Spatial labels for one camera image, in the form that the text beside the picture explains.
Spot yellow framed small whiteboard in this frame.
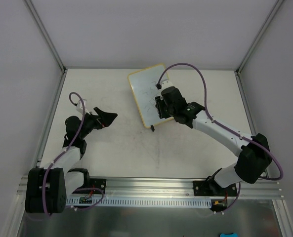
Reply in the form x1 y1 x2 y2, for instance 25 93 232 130
127 64 172 129

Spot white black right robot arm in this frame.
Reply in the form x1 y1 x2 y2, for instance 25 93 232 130
155 86 272 196

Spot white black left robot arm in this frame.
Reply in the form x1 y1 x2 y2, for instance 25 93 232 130
25 107 118 214

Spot blue object at bottom edge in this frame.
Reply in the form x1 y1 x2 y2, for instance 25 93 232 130
220 233 238 237

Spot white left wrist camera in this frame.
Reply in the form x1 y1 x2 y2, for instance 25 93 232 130
76 99 90 114

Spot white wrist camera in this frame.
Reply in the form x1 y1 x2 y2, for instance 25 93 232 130
76 99 90 114
160 80 174 90

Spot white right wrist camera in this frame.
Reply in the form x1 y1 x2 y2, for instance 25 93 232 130
160 80 174 90

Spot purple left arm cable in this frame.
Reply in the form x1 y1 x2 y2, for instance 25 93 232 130
41 92 105 216

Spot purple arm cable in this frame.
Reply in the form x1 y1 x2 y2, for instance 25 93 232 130
41 92 105 216
156 62 284 180

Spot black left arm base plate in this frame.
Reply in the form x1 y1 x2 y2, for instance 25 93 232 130
90 177 107 195

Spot white slotted cable duct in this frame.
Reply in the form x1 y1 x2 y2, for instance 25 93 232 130
66 196 212 209

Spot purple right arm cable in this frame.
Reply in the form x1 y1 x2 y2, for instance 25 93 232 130
156 62 284 180

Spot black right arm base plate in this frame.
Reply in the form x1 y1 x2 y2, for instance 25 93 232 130
193 180 238 197

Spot left aluminium frame post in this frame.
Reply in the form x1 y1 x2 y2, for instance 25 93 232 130
23 0 66 73

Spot aluminium frame post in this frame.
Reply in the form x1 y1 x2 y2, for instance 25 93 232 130
236 0 285 75
23 0 66 73

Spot aluminium mounting rail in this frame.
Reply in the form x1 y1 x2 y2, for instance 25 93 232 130
16 174 283 200

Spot right aluminium frame post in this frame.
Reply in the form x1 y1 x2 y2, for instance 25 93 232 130
236 0 285 75

